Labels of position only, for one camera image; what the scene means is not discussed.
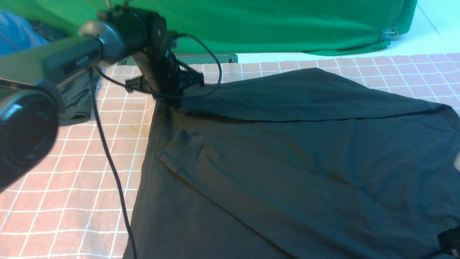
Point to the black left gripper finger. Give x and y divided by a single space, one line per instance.
138 84
189 77

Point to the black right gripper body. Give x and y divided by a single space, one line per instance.
449 242

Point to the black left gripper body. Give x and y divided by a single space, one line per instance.
161 72

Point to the dark gray long-sleeve shirt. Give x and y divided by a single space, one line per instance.
300 165

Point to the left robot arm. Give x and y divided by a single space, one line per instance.
30 98

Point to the green backdrop cloth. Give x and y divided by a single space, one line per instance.
318 27

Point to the dark gray crumpled garment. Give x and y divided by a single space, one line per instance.
77 94

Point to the blue crumpled garment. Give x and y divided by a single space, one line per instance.
16 34

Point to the pink checkered tablecloth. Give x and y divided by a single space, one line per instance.
68 207

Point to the metal binder clip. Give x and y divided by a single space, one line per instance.
390 34

